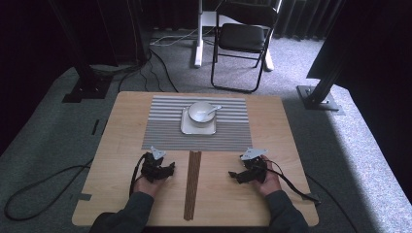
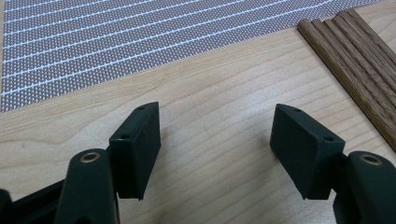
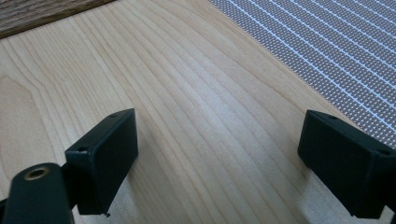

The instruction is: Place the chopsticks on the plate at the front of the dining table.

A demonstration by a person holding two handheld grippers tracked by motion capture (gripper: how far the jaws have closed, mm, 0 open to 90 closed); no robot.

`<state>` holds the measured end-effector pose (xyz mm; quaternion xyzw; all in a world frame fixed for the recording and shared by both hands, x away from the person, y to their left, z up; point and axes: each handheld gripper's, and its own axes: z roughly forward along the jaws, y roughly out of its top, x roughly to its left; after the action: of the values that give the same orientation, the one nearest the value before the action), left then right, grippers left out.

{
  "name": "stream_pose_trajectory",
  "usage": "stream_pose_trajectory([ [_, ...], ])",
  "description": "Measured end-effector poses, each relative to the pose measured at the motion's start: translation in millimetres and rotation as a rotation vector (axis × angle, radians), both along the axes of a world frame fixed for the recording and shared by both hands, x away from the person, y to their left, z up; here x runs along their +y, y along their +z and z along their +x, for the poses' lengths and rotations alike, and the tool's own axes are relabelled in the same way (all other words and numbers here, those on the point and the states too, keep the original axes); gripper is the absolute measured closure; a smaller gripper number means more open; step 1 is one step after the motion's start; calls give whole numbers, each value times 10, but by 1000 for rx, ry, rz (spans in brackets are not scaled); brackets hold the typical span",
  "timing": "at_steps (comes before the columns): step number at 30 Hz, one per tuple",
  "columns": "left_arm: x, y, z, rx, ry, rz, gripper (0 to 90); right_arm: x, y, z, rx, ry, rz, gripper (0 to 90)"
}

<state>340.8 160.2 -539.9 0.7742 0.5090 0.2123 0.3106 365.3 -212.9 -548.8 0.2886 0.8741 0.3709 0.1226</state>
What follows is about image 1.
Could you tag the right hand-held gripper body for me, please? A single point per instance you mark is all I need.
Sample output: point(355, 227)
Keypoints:
point(256, 170)

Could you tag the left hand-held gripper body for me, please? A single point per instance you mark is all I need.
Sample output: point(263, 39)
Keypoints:
point(152, 170)

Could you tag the brown wooden chopstick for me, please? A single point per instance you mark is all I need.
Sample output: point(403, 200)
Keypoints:
point(188, 187)
point(196, 181)
point(192, 187)

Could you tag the person's left hand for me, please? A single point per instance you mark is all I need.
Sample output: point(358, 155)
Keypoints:
point(149, 188)

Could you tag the person's right hand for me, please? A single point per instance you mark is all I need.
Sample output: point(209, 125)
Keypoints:
point(270, 184)

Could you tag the grey striped placemat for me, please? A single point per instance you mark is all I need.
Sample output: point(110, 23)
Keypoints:
point(162, 129)

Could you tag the white square plate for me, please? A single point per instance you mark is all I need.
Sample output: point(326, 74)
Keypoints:
point(186, 129)

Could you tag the white bowl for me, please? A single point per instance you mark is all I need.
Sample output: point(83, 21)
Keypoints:
point(198, 113)

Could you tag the white spoon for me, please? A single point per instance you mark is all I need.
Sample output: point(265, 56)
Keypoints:
point(213, 110)

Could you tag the black tape strip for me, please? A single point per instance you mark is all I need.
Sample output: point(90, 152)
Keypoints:
point(95, 126)

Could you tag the grey tape piece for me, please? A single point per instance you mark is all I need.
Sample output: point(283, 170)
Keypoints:
point(82, 196)

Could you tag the black stand with grey base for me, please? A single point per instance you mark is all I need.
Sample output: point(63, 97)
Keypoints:
point(319, 97)

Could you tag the black metal stand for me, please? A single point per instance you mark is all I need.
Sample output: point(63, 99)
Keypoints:
point(87, 87)

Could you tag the black folding chair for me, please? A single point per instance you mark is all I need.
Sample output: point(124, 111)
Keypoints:
point(241, 37)

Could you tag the dark curtain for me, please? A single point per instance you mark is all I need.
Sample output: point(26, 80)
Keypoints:
point(301, 19)

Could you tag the white desk frame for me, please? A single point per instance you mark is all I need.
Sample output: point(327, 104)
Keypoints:
point(198, 48)

